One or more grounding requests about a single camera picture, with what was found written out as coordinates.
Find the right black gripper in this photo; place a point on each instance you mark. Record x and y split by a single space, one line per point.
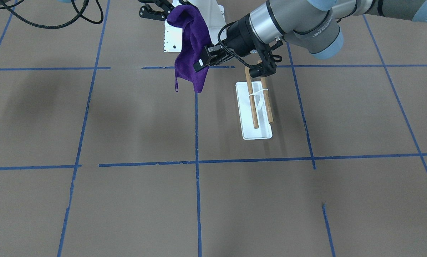
151 8

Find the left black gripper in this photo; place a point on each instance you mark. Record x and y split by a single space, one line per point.
240 36

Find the purple microfiber towel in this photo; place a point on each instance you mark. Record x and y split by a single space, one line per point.
190 53

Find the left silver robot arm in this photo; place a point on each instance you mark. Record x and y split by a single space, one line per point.
310 24

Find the lower wooden rack bar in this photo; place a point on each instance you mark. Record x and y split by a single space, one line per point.
251 97

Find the wooden rack bar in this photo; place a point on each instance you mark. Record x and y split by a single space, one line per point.
251 97
267 100

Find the upper wooden rack bar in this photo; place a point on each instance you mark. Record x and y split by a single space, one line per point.
267 100

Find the white towel rack base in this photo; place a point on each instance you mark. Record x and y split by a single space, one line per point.
264 131

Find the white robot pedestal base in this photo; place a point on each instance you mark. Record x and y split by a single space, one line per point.
208 19

